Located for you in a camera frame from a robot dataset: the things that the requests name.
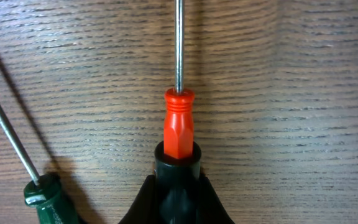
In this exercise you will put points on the red and black screwdriver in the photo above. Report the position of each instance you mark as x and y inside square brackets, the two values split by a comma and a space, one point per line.
[177, 159]

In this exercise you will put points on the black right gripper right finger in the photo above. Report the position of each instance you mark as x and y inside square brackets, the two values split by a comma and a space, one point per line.
[210, 209]

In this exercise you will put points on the green handled screwdriver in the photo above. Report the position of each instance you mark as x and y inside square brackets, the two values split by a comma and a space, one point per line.
[43, 192]

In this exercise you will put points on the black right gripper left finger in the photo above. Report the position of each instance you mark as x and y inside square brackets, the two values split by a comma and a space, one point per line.
[144, 209]

